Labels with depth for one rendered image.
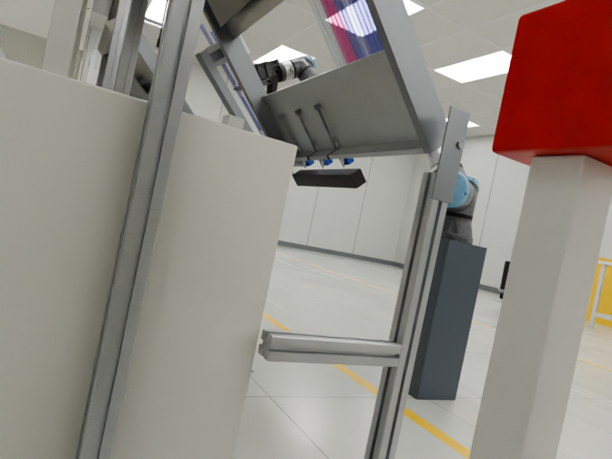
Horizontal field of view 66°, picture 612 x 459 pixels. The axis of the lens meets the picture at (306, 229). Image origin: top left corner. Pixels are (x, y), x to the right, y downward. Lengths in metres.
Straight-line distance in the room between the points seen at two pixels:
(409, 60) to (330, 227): 9.41
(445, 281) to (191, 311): 1.09
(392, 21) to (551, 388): 0.63
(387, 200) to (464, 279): 9.41
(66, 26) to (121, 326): 0.39
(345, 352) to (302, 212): 9.11
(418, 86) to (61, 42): 0.58
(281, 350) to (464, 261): 1.05
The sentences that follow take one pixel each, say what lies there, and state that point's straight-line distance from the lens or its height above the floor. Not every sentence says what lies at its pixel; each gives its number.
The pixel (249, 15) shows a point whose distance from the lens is 1.36.
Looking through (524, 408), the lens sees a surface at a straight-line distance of 0.54.
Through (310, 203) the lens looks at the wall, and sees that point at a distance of 9.96.
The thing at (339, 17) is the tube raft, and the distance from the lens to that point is 1.06.
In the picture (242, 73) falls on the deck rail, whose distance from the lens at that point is 1.48.
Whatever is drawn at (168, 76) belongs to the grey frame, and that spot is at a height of 0.65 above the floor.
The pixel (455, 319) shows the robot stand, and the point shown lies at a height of 0.29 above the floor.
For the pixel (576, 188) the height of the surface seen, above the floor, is 0.59.
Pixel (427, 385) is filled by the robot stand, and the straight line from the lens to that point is 1.73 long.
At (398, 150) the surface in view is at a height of 0.69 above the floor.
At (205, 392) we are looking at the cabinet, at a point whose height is 0.21.
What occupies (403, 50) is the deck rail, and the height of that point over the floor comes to 0.84.
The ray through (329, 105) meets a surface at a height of 0.80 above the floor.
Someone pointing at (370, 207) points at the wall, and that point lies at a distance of 10.79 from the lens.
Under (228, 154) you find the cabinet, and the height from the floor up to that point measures 0.58.
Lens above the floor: 0.50
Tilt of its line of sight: level
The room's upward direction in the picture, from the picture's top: 12 degrees clockwise
